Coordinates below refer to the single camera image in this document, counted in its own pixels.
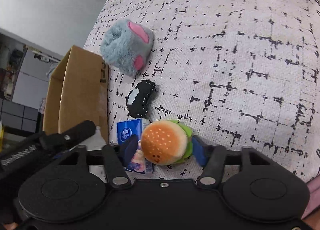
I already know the blue tissue packet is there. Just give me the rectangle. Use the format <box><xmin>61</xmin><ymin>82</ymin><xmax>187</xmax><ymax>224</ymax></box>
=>
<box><xmin>117</xmin><ymin>118</ymin><xmax>153</xmax><ymax>174</ymax></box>

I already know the plush hamburger toy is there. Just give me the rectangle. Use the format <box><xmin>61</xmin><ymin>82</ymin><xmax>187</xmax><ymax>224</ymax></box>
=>
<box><xmin>140</xmin><ymin>120</ymin><xmax>193</xmax><ymax>165</ymax></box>

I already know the black felt stitched toy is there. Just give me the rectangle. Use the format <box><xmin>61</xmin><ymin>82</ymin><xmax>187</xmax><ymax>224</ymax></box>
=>
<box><xmin>126</xmin><ymin>80</ymin><xmax>156</xmax><ymax>118</ymax></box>

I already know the grey fluffy plush slipper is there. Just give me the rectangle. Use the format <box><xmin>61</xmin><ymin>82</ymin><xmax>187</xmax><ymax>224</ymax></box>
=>
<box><xmin>100</xmin><ymin>19</ymin><xmax>153</xmax><ymax>78</ymax></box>

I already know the brown cardboard box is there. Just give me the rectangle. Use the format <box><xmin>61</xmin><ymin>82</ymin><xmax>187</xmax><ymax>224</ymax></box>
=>
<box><xmin>43</xmin><ymin>45</ymin><xmax>109</xmax><ymax>141</ymax></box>

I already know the grey shelf cabinet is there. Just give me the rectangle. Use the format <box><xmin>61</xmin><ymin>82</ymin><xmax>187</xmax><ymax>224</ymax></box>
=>
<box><xmin>1</xmin><ymin>34</ymin><xmax>62</xmax><ymax>133</ymax></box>

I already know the white black patterned bedspread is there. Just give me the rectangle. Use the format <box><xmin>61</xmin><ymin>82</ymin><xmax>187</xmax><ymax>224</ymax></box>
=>
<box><xmin>84</xmin><ymin>0</ymin><xmax>319</xmax><ymax>181</ymax></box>

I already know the pink bed sheet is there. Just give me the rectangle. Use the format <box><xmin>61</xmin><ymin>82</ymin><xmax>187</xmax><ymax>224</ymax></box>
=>
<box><xmin>302</xmin><ymin>175</ymin><xmax>320</xmax><ymax>219</ymax></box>

